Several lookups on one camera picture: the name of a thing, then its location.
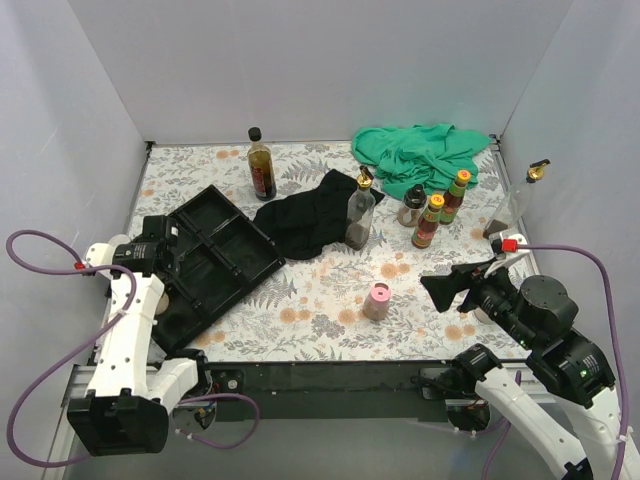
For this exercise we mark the yellow cap spice bottle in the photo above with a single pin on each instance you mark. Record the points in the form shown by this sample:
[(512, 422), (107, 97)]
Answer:
[(162, 305)]

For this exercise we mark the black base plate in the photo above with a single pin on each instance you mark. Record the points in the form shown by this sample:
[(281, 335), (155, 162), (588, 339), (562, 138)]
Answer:
[(426, 391)]

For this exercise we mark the pink cap spice bottle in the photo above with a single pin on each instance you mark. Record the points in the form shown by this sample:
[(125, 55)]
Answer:
[(377, 303)]

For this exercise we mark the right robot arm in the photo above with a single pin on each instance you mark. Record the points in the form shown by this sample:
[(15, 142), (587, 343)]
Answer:
[(539, 316)]

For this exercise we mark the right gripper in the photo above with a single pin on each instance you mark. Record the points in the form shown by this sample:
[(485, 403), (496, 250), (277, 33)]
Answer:
[(473, 288)]

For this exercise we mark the dark soy sauce bottle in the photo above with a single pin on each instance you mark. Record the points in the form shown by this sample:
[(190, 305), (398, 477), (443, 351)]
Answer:
[(261, 166)]

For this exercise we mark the front yellow cap sauce bottle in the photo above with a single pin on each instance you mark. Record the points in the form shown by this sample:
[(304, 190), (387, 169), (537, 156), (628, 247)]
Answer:
[(428, 223)]

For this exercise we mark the green cloth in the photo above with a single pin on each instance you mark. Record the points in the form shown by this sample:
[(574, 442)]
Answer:
[(430, 156)]

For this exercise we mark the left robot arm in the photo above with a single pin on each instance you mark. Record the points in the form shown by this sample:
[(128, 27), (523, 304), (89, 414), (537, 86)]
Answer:
[(125, 408)]

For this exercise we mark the blue label spice jar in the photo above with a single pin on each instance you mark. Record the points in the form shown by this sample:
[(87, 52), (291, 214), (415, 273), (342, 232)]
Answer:
[(119, 239)]

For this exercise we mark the yellow cap sauce bottle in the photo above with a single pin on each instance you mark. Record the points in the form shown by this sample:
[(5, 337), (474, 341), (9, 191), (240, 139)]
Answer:
[(453, 197), (428, 223)]

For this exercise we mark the gold spout glass bottle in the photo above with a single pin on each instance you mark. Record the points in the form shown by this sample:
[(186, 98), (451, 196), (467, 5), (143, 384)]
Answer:
[(360, 211)]

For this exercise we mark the white spice jar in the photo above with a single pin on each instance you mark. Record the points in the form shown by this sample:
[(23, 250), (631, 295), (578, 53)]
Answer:
[(482, 317)]

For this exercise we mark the black compartment tray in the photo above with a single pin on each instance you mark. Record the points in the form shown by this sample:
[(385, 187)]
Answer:
[(222, 257)]

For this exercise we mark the black cloth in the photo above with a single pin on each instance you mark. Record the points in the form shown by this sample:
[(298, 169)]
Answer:
[(301, 225)]

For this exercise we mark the rear yellow cap sauce bottle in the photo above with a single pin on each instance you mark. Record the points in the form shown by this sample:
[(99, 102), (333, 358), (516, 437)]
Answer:
[(453, 197)]

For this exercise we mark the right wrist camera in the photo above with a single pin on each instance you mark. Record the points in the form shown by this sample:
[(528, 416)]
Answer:
[(509, 247)]

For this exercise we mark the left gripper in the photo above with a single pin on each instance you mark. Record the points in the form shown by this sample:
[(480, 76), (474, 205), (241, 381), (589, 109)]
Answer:
[(163, 232)]

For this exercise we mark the black cap spice jar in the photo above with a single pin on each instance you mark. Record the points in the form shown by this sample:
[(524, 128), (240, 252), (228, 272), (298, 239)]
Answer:
[(414, 201)]

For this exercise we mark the tall gold spout bottle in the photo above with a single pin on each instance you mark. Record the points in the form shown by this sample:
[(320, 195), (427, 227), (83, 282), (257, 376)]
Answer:
[(516, 201)]

